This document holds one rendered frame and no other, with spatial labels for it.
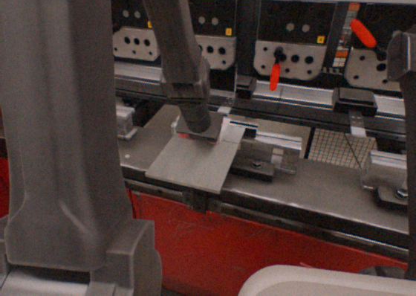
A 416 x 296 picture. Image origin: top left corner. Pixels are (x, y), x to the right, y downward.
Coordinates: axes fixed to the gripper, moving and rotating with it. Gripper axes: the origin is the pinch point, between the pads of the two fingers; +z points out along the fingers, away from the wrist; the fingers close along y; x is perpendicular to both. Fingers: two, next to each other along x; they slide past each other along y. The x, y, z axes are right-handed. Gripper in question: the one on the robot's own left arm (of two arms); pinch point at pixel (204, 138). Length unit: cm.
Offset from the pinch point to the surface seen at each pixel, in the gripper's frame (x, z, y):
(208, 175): 10.6, -4.4, -4.5
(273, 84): -11.7, -11.2, -15.0
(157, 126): -70, 159, 92
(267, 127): -96, 174, -6
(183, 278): 36, 58, 8
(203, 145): 1.5, 1.0, 0.0
